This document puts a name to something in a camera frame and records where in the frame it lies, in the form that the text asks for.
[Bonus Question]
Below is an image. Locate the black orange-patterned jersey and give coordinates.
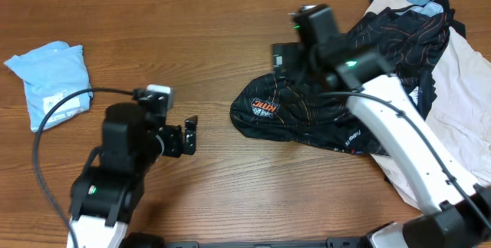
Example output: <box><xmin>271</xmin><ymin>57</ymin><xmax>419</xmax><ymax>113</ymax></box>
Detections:
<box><xmin>229</xmin><ymin>0</ymin><xmax>466</xmax><ymax>155</ymax></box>

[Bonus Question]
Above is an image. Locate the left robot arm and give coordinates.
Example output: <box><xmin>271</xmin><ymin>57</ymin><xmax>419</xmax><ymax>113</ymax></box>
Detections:
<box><xmin>68</xmin><ymin>103</ymin><xmax>198</xmax><ymax>247</ymax></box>

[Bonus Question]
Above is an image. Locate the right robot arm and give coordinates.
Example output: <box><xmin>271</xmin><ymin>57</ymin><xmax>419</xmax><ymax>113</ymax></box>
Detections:
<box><xmin>279</xmin><ymin>4</ymin><xmax>490</xmax><ymax>248</ymax></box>

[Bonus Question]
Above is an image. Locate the folded light blue t-shirt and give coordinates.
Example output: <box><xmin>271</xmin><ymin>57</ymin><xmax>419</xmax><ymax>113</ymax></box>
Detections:
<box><xmin>5</xmin><ymin>41</ymin><xmax>91</xmax><ymax>132</ymax></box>

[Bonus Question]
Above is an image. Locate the cream white shirt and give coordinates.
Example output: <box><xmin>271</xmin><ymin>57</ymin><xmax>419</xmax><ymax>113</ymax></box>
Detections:
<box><xmin>365</xmin><ymin>0</ymin><xmax>490</xmax><ymax>209</ymax></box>

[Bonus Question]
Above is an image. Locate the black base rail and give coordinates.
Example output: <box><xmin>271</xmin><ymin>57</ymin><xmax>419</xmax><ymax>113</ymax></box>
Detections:
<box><xmin>165</xmin><ymin>236</ymin><xmax>371</xmax><ymax>248</ymax></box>

